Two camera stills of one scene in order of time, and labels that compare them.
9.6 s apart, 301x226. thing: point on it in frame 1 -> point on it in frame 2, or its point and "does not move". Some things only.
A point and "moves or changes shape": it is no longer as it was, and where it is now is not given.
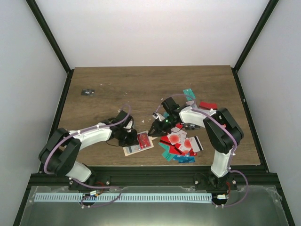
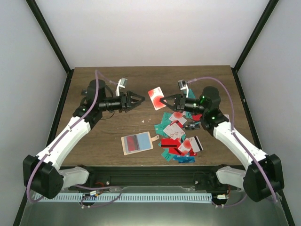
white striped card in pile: [195, 144] does not move
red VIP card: [143, 140] moves or changes shape
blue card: [182, 159] does not move
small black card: [88, 92] does not move
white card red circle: [177, 137] -> [155, 95]
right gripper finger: [154, 130] -> [177, 101]
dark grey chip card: [191, 126] does not move
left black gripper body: [125, 139] -> [105, 105]
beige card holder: [145, 143] does not move
